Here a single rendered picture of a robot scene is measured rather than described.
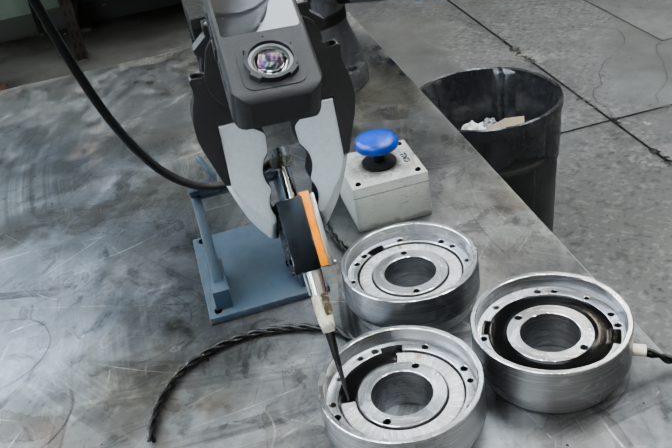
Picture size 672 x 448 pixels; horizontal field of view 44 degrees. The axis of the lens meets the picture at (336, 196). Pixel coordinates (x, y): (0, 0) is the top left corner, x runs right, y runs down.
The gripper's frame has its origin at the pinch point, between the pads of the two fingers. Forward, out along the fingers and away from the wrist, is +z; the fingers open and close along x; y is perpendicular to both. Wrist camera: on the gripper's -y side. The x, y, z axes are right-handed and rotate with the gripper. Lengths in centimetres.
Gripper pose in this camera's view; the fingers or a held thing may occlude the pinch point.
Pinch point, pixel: (297, 218)
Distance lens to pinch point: 53.0
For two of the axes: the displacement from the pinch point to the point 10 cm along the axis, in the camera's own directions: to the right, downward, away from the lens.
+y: -2.6, -4.6, 8.5
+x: -9.5, 2.6, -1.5
